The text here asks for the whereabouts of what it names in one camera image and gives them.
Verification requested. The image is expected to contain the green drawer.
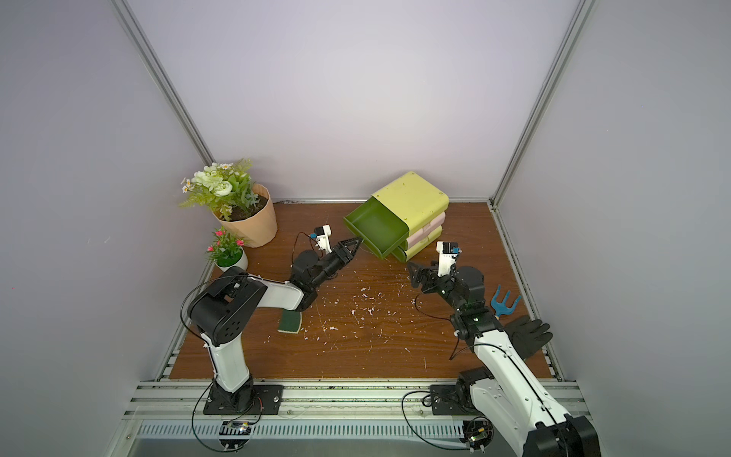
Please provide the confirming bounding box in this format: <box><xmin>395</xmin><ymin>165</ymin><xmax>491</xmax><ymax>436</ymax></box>
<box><xmin>390</xmin><ymin>246</ymin><xmax>410</xmax><ymax>263</ymax></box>
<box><xmin>344</xmin><ymin>197</ymin><xmax>409</xmax><ymax>259</ymax></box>

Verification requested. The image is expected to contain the green pink drawer cabinet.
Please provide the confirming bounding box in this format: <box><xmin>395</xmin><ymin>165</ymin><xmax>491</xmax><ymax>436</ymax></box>
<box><xmin>372</xmin><ymin>171</ymin><xmax>449</xmax><ymax>258</ymax></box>

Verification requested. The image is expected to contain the yellow green sponge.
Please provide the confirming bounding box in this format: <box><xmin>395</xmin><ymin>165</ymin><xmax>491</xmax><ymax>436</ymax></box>
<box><xmin>278</xmin><ymin>310</ymin><xmax>303</xmax><ymax>334</ymax></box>

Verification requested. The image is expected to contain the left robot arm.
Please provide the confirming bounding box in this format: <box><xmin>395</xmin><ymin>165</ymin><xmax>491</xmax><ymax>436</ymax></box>
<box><xmin>187</xmin><ymin>237</ymin><xmax>363</xmax><ymax>412</ymax></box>

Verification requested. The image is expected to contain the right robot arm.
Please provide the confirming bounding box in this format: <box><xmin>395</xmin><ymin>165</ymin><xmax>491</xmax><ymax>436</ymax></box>
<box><xmin>407</xmin><ymin>262</ymin><xmax>601</xmax><ymax>456</ymax></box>

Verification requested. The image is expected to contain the blue garden rake tool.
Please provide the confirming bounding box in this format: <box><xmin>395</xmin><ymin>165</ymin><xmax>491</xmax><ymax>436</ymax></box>
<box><xmin>490</xmin><ymin>286</ymin><xmax>523</xmax><ymax>318</ymax></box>

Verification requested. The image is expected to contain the small white flower pot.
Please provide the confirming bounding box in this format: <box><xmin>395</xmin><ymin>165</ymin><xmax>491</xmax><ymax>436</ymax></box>
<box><xmin>215</xmin><ymin>248</ymin><xmax>249</xmax><ymax>272</ymax></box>

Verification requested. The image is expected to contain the black glove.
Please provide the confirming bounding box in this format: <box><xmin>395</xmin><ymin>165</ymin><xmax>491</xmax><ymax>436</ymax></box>
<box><xmin>504</xmin><ymin>316</ymin><xmax>553</xmax><ymax>360</ymax></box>

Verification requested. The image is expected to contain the pink flowers small plant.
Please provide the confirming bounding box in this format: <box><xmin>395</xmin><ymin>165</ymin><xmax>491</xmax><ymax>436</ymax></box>
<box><xmin>207</xmin><ymin>228</ymin><xmax>245</xmax><ymax>270</ymax></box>

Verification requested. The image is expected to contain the white flowers green plant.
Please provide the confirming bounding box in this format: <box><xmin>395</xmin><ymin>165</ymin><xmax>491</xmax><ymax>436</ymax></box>
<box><xmin>179</xmin><ymin>159</ymin><xmax>266</xmax><ymax>222</ymax></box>

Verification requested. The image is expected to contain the right electronics board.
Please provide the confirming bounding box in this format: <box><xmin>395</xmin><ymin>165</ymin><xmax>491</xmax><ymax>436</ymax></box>
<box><xmin>463</xmin><ymin>416</ymin><xmax>495</xmax><ymax>453</ymax></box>

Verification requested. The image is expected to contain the electronics board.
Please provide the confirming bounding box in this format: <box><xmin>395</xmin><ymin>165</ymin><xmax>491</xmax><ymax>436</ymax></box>
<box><xmin>218</xmin><ymin>420</ymin><xmax>252</xmax><ymax>452</ymax></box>
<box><xmin>463</xmin><ymin>416</ymin><xmax>495</xmax><ymax>453</ymax></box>

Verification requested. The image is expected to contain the left electronics board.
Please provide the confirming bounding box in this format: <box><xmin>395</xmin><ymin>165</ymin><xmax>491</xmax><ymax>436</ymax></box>
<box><xmin>218</xmin><ymin>420</ymin><xmax>252</xmax><ymax>452</ymax></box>

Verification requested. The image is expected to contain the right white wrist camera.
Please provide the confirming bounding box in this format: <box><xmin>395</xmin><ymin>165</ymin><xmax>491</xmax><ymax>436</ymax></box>
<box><xmin>437</xmin><ymin>241</ymin><xmax>462</xmax><ymax>277</ymax></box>

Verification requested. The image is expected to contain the right black base cable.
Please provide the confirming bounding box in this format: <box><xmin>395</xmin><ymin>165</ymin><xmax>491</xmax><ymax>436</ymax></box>
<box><xmin>401</xmin><ymin>389</ymin><xmax>472</xmax><ymax>451</ymax></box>

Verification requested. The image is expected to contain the black base cable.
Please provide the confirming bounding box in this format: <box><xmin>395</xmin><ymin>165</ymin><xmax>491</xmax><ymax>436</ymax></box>
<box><xmin>190</xmin><ymin>381</ymin><xmax>264</xmax><ymax>455</ymax></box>
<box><xmin>401</xmin><ymin>389</ymin><xmax>472</xmax><ymax>451</ymax></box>

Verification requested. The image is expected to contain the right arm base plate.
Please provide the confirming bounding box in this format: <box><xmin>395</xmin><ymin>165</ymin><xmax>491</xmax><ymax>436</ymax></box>
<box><xmin>428</xmin><ymin>383</ymin><xmax>483</xmax><ymax>416</ymax></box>

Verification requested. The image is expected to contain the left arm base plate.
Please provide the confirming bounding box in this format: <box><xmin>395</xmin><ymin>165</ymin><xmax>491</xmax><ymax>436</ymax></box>
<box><xmin>203</xmin><ymin>383</ymin><xmax>284</xmax><ymax>415</ymax></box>

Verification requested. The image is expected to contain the left black base cable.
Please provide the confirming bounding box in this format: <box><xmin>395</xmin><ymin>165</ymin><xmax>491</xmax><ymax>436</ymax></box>
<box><xmin>190</xmin><ymin>381</ymin><xmax>264</xmax><ymax>455</ymax></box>

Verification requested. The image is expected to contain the aluminium front rail frame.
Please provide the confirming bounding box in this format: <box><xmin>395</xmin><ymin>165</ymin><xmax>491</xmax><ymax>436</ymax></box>
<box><xmin>105</xmin><ymin>378</ymin><xmax>609</xmax><ymax>457</ymax></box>

